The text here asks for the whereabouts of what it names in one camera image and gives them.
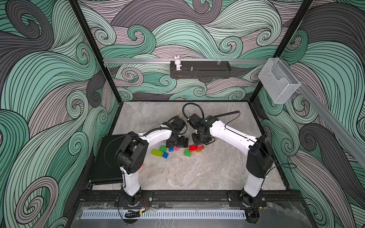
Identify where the long red lego brick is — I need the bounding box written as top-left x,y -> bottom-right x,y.
189,145 -> 204,152

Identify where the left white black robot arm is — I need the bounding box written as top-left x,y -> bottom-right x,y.
115,116 -> 187,206

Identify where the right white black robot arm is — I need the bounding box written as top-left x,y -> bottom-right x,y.
187,114 -> 274,207

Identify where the green lego brick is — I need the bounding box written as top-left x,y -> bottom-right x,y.
184,149 -> 192,157
159,146 -> 167,152

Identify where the green lego brick right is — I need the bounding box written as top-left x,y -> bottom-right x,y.
184,149 -> 192,157

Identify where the lime long lego brick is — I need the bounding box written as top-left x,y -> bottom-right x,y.
151,149 -> 163,157

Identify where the black box on table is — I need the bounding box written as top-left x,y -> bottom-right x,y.
90,135 -> 132,185

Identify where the white pink bunny figurine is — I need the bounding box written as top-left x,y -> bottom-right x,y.
174,56 -> 182,71

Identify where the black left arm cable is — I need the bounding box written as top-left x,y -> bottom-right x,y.
142,114 -> 188,137

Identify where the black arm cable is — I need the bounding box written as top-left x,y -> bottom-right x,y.
142,114 -> 188,137
182,102 -> 240,126

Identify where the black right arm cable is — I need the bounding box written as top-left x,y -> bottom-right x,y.
182,102 -> 240,126

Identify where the black wall shelf tray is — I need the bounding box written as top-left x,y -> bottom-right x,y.
170,61 -> 232,81

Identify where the clear plastic wall bin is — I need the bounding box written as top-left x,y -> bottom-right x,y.
259,58 -> 301,104

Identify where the aluminium rail back wall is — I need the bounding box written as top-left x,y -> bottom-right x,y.
103,58 -> 268,65

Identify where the aluminium rail wall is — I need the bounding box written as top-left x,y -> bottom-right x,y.
284,62 -> 365,166
103,58 -> 268,65

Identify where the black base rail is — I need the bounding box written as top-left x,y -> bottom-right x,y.
77,190 -> 304,208

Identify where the white slotted cable duct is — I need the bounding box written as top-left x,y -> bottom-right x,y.
80,210 -> 246,220

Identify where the aluminium rail right wall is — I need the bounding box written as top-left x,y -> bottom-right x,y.
284,62 -> 365,166

